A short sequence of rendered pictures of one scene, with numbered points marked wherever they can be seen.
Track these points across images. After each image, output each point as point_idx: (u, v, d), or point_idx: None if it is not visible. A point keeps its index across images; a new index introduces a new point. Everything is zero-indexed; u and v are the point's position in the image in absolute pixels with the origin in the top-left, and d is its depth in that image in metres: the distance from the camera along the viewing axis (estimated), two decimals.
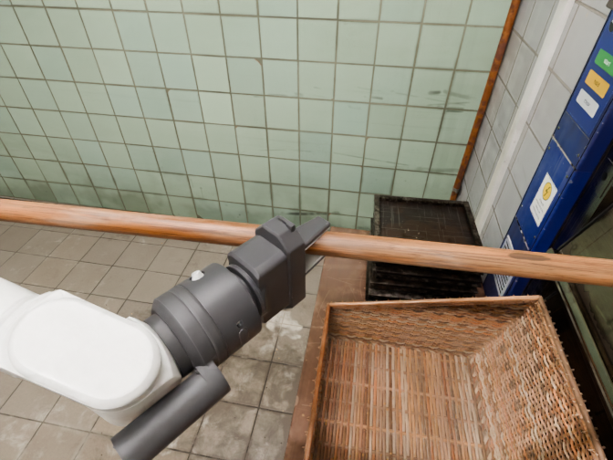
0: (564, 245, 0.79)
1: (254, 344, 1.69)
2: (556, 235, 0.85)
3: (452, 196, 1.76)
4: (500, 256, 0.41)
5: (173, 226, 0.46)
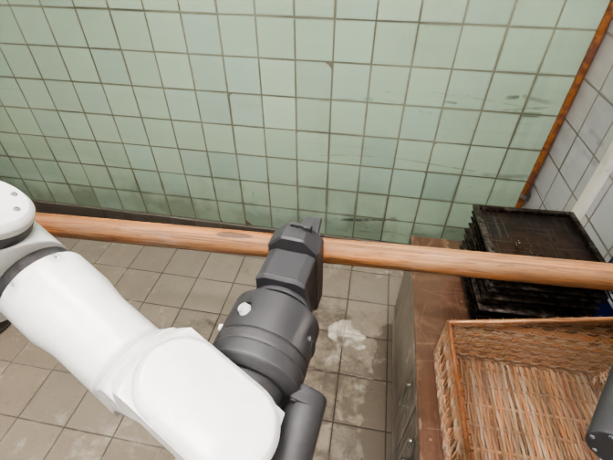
0: None
1: (318, 355, 1.65)
2: None
3: (520, 203, 1.72)
4: (209, 235, 0.45)
5: None
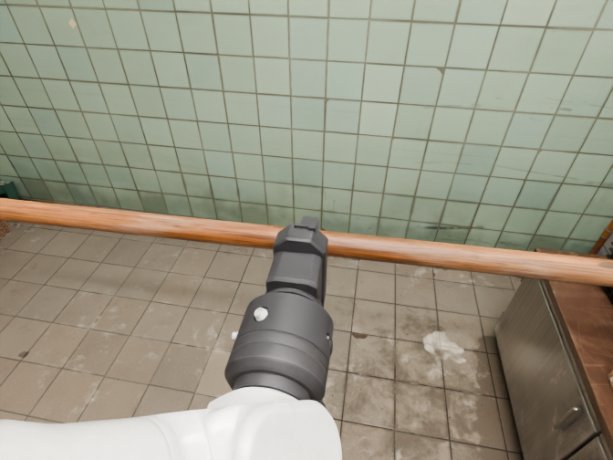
0: None
1: (420, 369, 1.60)
2: None
3: None
4: (589, 266, 0.41)
5: (247, 234, 0.45)
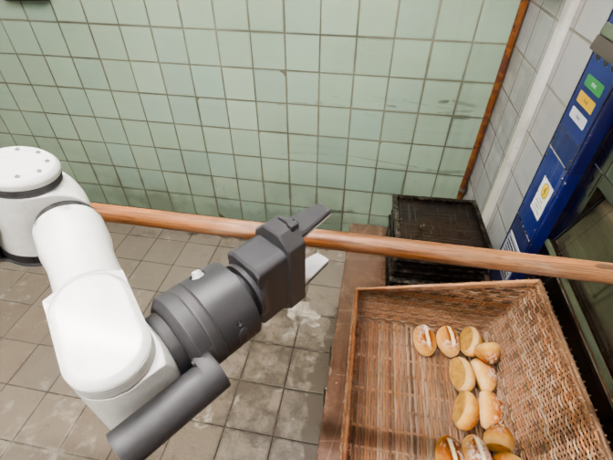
0: (559, 236, 0.94)
1: (276, 331, 1.84)
2: (553, 229, 1.01)
3: (459, 195, 1.91)
4: (588, 266, 0.52)
5: (316, 237, 0.57)
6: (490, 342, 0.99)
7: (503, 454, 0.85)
